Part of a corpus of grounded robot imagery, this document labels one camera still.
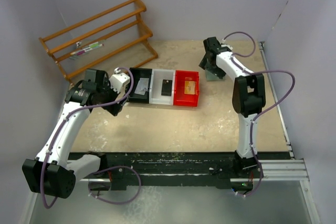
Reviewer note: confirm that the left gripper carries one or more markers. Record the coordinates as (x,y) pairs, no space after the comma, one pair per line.
(113,106)

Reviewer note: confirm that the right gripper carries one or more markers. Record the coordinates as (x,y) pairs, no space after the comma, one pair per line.
(210,64)

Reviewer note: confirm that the green card holder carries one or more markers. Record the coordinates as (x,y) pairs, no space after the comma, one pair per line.
(214,76)

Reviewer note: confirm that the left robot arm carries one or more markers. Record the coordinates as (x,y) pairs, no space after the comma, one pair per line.
(51,173)

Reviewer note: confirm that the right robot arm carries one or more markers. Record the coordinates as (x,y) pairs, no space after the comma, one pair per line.
(248,99)

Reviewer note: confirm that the orange credit card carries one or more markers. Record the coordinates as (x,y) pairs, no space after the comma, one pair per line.
(189,86)

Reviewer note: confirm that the silver credit card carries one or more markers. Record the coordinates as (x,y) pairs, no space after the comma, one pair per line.
(142,86)

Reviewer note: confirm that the black credit card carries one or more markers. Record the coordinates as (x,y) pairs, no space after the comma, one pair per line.
(166,89)

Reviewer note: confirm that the black plastic bin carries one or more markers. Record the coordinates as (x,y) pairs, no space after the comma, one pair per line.
(137,74)

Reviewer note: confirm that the red plastic bin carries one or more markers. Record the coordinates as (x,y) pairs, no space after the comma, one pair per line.
(181,99)

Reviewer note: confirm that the white plastic bin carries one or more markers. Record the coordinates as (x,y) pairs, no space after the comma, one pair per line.
(155,96)

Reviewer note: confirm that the pens on rack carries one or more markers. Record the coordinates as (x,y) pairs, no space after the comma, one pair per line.
(86,49)

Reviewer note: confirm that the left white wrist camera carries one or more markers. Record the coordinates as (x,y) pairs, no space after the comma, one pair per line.
(118,80)

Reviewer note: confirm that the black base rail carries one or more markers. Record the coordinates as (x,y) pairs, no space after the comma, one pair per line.
(185,169)

